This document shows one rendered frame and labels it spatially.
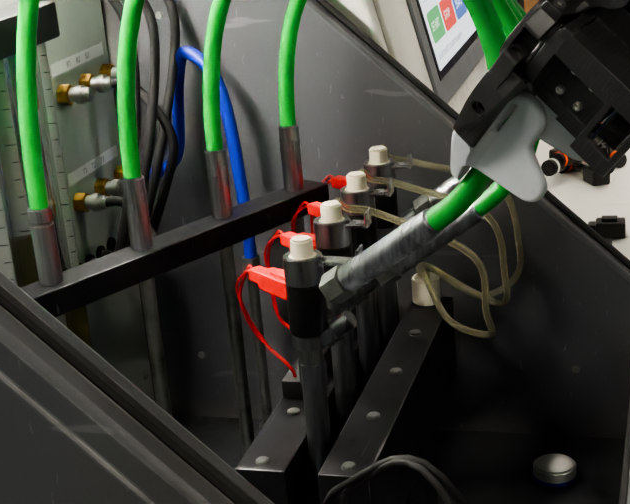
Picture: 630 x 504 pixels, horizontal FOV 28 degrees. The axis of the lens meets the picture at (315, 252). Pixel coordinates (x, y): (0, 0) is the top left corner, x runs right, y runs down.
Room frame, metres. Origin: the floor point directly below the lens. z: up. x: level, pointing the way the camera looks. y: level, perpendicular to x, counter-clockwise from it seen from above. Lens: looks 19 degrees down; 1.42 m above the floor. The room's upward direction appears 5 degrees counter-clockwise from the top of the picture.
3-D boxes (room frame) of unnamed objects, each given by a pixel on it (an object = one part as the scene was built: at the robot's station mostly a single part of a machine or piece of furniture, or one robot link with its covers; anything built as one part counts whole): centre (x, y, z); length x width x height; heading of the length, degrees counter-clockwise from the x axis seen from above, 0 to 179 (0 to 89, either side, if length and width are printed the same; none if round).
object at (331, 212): (0.91, -0.02, 1.12); 0.02 x 0.02 x 0.03
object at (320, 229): (0.91, -0.03, 1.02); 0.05 x 0.03 x 0.21; 73
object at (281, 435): (0.95, -0.03, 0.91); 0.34 x 0.10 x 0.15; 163
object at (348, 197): (0.98, -0.05, 1.02); 0.05 x 0.03 x 0.21; 73
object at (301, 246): (0.83, 0.01, 1.12); 0.02 x 0.02 x 0.03
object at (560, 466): (1.00, -0.20, 0.84); 0.04 x 0.04 x 0.01
